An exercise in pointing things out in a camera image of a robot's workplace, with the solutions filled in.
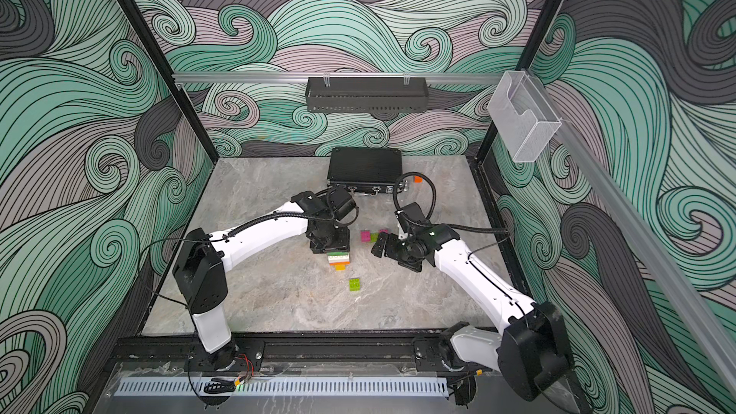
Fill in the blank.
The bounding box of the white lego brick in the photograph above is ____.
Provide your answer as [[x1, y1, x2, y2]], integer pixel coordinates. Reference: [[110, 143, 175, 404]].
[[328, 255, 350, 265]]

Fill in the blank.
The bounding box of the lime green small lego brick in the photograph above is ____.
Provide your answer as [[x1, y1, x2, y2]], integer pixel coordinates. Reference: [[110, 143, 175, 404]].
[[348, 278, 361, 291]]

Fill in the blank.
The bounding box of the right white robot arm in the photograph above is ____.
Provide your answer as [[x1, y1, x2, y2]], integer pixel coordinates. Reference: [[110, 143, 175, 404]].
[[372, 225, 573, 402]]

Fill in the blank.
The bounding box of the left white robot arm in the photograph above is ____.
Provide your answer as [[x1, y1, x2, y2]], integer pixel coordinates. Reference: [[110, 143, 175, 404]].
[[172, 195, 350, 368]]

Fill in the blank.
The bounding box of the black case on table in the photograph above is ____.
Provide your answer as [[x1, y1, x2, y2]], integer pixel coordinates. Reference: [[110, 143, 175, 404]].
[[327, 147, 406, 195]]

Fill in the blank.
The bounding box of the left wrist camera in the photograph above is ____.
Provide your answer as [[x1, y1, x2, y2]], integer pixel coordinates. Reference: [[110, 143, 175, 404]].
[[326, 187, 358, 222]]

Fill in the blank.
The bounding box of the white slotted cable duct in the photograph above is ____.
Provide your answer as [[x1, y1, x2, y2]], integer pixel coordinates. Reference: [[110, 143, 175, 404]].
[[113, 376, 450, 398]]

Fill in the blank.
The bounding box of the black wall-mounted tray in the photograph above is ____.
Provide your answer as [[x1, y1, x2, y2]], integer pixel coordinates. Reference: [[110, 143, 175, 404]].
[[305, 78, 429, 115]]

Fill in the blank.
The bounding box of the clear plastic wall bin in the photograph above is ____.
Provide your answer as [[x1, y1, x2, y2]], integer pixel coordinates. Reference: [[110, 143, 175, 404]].
[[488, 71, 562, 163]]

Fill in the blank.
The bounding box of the aluminium wall rail back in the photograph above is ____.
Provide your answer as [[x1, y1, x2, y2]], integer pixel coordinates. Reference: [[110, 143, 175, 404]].
[[172, 71, 502, 85]]

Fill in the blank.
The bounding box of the aluminium wall rail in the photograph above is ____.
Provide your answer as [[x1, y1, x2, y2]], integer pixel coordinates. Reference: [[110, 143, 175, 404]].
[[537, 82, 735, 394], [172, 71, 502, 85]]

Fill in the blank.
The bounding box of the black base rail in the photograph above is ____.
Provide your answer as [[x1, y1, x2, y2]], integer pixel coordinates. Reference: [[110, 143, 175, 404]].
[[112, 330, 481, 373]]

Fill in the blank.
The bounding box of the aluminium wall rail right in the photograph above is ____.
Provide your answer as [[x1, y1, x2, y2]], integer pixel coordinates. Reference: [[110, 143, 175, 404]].
[[537, 82, 735, 394]]

